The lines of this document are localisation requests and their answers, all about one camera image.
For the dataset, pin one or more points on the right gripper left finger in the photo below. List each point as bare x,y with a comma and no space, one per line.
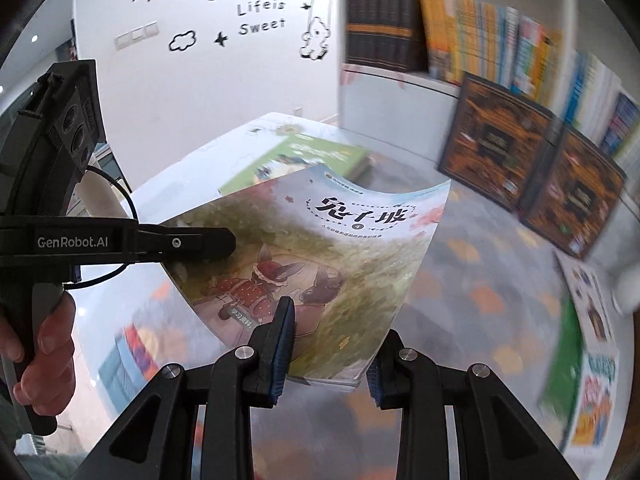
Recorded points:
251,376

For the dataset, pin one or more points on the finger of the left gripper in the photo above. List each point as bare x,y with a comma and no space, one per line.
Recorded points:
168,244

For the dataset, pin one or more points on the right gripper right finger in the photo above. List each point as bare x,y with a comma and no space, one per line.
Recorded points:
400,378

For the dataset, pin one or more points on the rabbit hill picture book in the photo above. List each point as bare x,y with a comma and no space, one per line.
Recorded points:
344,254

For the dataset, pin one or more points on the green Aesop fables book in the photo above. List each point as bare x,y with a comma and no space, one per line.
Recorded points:
559,395

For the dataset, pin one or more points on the light green clock book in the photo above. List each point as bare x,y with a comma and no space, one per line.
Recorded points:
300,159

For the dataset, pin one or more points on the Lunyu teal title book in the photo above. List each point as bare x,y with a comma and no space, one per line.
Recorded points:
595,380

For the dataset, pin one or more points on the person's left hand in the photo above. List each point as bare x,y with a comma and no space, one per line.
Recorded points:
48,383

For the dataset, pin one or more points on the patterned grey rug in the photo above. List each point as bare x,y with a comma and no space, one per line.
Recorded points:
488,291

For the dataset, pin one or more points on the white ceramic vase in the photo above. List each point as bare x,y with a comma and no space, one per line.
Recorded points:
626,291

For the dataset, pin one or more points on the dark ornate encyclopedia book lower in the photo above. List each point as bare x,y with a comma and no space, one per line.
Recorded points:
494,141

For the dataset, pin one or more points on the dark ornate encyclopedia book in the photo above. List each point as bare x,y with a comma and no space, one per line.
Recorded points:
494,141
572,194

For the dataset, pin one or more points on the dark ornate encyclopedia book upper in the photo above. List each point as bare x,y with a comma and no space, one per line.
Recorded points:
572,194

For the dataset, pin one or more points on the white bookshelf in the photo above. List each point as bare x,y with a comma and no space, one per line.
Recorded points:
404,63

